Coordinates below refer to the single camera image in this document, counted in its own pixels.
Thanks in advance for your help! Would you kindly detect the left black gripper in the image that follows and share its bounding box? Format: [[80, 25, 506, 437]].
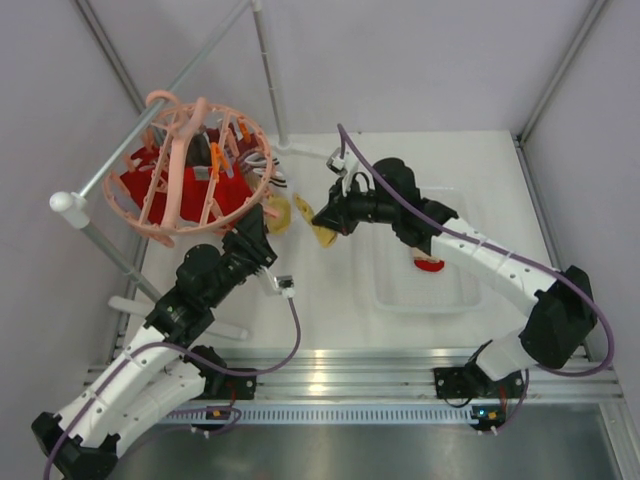
[[206, 203, 278, 308]]

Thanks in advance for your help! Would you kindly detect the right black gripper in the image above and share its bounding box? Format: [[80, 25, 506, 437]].
[[313, 175, 399, 238]]

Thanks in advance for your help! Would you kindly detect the yellow sock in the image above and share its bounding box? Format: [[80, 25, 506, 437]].
[[266, 195, 291, 235], [293, 193, 337, 248]]

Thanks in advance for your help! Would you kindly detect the pink round clip hanger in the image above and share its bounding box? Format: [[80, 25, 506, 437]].
[[102, 90, 284, 247]]

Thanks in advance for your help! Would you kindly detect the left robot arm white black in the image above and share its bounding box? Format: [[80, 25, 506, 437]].
[[31, 205, 276, 479]]

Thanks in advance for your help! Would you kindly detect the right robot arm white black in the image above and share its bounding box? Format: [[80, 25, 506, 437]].
[[311, 154, 596, 398]]

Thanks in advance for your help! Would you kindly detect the red sock white cuff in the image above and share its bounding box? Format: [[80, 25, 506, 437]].
[[114, 121, 269, 225]]

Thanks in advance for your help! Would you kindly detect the white perforated plastic basket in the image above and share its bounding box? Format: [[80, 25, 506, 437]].
[[372, 187, 484, 315]]

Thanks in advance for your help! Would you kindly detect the red white patterned sock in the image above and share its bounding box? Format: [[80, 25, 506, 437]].
[[411, 248, 445, 273]]

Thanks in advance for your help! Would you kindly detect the orange clothes peg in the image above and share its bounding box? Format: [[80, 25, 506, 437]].
[[210, 142, 234, 178]]

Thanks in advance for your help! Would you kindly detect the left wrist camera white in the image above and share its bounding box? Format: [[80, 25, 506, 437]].
[[260, 270, 295, 299]]

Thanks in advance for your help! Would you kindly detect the aluminium mounting rail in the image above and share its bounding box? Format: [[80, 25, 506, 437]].
[[78, 347, 624, 426]]

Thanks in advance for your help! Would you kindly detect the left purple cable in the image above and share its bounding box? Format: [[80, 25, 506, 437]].
[[42, 297, 301, 480]]

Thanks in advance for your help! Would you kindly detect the purple cable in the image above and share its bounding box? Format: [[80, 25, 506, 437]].
[[337, 123, 615, 436], [42, 297, 301, 480]]

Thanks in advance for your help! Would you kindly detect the metal drying rack frame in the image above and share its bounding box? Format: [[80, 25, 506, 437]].
[[48, 0, 346, 341]]

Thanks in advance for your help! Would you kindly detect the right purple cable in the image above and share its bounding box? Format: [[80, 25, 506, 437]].
[[337, 123, 615, 436]]

